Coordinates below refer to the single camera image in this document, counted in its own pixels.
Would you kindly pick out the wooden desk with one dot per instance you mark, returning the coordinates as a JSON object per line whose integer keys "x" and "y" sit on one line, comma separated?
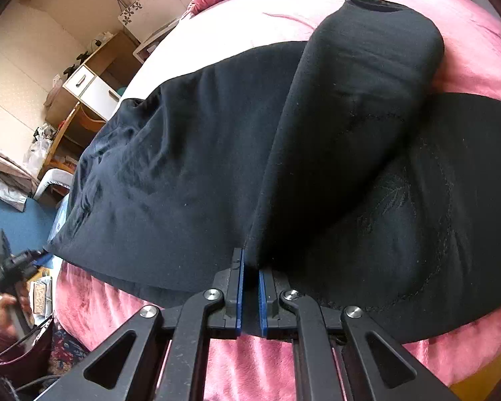
{"x": 108, "y": 56}

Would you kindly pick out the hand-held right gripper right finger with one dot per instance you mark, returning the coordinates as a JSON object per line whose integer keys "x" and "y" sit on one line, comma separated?
{"x": 262, "y": 300}

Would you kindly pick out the teal container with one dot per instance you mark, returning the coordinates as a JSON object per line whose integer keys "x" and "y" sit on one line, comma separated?
{"x": 121, "y": 92}

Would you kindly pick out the white drawer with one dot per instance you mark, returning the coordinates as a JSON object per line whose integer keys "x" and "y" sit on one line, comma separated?
{"x": 78, "y": 80}
{"x": 102, "y": 98}

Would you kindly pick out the clear plastic bag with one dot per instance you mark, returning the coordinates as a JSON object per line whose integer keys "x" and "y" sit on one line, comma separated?
{"x": 37, "y": 150}

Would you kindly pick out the blue floor mat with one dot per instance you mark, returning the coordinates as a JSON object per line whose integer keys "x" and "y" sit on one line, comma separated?
{"x": 21, "y": 225}

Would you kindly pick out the person's left forearm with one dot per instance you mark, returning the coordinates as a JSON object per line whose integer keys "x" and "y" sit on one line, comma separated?
{"x": 8, "y": 346}

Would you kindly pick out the black pants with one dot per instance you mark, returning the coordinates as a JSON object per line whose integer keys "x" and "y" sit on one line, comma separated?
{"x": 192, "y": 154}

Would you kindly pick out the white frame shelf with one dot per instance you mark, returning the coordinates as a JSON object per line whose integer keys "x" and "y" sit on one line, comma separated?
{"x": 154, "y": 37}

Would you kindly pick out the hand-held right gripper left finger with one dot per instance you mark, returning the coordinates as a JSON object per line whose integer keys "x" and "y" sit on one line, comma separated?
{"x": 239, "y": 300}

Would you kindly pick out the white plastic stool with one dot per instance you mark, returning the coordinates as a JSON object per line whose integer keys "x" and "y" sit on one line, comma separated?
{"x": 52, "y": 177}

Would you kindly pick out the wooden chair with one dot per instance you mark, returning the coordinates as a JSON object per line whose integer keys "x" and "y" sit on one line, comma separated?
{"x": 83, "y": 125}

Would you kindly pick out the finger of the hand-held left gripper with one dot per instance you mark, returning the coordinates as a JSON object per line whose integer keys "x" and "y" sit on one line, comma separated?
{"x": 35, "y": 259}

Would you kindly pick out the pink fleece blanket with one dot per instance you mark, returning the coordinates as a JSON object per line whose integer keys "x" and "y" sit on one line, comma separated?
{"x": 476, "y": 29}

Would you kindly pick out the person's left hand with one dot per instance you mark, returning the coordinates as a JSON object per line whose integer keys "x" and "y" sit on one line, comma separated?
{"x": 23, "y": 303}

